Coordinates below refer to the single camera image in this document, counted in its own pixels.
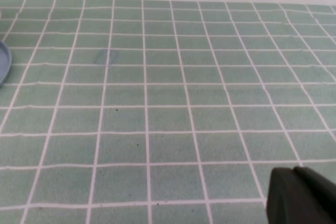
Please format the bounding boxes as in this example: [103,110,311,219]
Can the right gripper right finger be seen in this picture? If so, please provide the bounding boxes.
[293,166,336,224]

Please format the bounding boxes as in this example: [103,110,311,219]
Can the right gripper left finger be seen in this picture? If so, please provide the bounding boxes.
[266,166,316,224]

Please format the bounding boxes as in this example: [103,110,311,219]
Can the blue cup stand, flower caps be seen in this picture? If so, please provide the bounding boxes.
[0,39,13,88]

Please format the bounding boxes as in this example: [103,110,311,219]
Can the green white grid tablecloth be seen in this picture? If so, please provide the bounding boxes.
[0,0,336,224]

